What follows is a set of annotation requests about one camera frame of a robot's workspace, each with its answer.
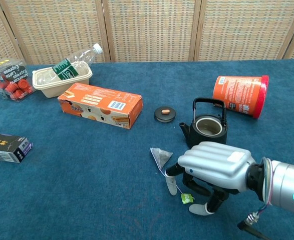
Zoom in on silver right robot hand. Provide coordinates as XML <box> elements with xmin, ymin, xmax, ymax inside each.
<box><xmin>165</xmin><ymin>141</ymin><xmax>257</xmax><ymax>216</ymax></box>

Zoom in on pyramid tea bag green tag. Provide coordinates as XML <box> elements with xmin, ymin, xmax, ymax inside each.
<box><xmin>150</xmin><ymin>147</ymin><xmax>194</xmax><ymax>205</ymax></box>

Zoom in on black cast iron teapot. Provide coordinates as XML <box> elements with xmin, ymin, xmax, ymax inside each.
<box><xmin>178</xmin><ymin>97</ymin><xmax>228</xmax><ymax>150</ymax></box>

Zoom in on black teapot lid orange knob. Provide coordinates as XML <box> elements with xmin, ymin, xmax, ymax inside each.
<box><xmin>154</xmin><ymin>106</ymin><xmax>177</xmax><ymax>124</ymax></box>

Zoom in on orange snack canister red lid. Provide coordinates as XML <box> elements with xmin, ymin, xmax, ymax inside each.
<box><xmin>212</xmin><ymin>75</ymin><xmax>269</xmax><ymax>119</ymax></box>

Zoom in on blue felt table cover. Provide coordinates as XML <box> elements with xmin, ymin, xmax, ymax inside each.
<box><xmin>0</xmin><ymin>59</ymin><xmax>294</xmax><ymax>240</ymax></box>

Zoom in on orange biscuit carton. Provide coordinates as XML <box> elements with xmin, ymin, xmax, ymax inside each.
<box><xmin>57</xmin><ymin>82</ymin><xmax>144</xmax><ymax>130</ymax></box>

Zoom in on woven wooden folding screen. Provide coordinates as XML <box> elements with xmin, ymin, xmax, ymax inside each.
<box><xmin>0</xmin><ymin>0</ymin><xmax>294</xmax><ymax>66</ymax></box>

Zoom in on beige plastic food tray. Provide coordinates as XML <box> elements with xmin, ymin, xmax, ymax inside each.
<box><xmin>32</xmin><ymin>61</ymin><xmax>93</xmax><ymax>99</ymax></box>

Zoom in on clear water bottle green label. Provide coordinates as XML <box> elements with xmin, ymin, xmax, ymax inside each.
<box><xmin>35</xmin><ymin>43</ymin><xmax>103</xmax><ymax>87</ymax></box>

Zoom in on black carton gold lettering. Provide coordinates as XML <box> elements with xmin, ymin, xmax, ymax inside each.
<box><xmin>0</xmin><ymin>132</ymin><xmax>34</xmax><ymax>164</ymax></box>

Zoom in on clear box red coffee capsules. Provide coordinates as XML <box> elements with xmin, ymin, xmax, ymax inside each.
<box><xmin>0</xmin><ymin>58</ymin><xmax>37</xmax><ymax>103</ymax></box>

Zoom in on black wrist cable plug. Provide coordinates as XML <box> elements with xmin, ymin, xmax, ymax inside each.
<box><xmin>237</xmin><ymin>211</ymin><xmax>272</xmax><ymax>240</ymax></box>

